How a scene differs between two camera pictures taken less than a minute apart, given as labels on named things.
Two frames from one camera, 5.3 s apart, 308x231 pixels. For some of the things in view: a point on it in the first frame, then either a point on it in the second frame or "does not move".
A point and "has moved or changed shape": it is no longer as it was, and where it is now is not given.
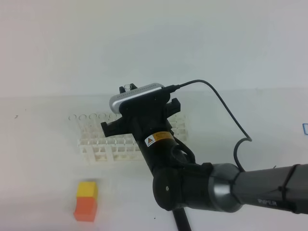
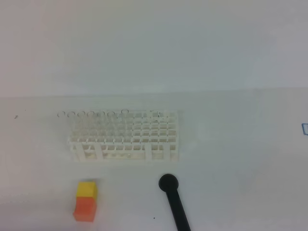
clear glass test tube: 127,87 has moved or changed shape
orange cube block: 85,209 does not move
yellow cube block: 87,189 does not move
